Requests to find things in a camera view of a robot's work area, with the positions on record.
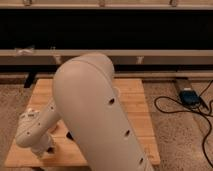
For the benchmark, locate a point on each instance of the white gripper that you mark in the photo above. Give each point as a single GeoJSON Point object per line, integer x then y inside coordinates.
{"type": "Point", "coordinates": [44, 145]}

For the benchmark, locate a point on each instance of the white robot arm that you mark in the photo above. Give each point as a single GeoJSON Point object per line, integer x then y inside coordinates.
{"type": "Point", "coordinates": [84, 98]}

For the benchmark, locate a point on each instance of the wooden table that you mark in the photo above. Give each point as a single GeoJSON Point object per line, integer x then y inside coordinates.
{"type": "Point", "coordinates": [132, 96]}

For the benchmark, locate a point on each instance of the black and cream sponge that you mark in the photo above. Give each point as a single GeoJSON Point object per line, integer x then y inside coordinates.
{"type": "Point", "coordinates": [69, 136]}

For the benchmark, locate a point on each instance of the blue power adapter box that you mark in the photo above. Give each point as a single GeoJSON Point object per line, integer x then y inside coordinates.
{"type": "Point", "coordinates": [189, 98]}

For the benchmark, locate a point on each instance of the long metal rail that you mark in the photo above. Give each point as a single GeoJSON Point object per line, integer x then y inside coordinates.
{"type": "Point", "coordinates": [51, 57]}

